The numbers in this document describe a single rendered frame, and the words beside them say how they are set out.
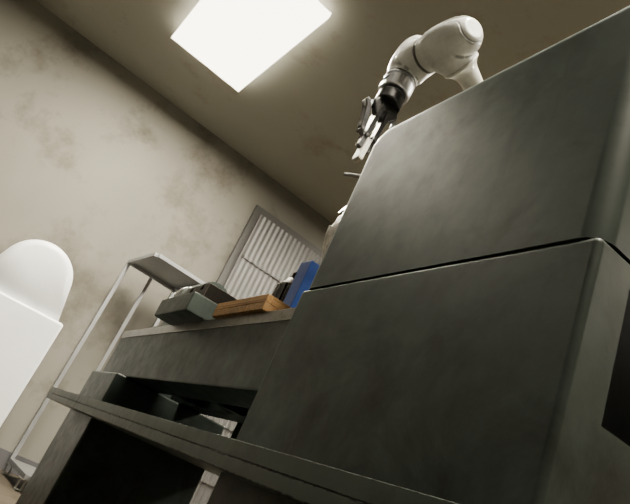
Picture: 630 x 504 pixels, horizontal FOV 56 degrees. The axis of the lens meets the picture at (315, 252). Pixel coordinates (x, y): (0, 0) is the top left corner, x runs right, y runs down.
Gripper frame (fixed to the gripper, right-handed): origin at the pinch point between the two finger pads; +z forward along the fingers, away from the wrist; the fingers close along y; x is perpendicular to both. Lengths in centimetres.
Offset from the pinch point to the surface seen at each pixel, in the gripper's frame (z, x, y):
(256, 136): -176, -318, -36
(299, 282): 31.5, -20.1, -10.8
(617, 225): 47, 82, 4
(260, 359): 61, 6, 0
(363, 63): -177, -166, -38
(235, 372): 64, -3, -1
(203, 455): 84, 32, 12
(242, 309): 49, -13, 2
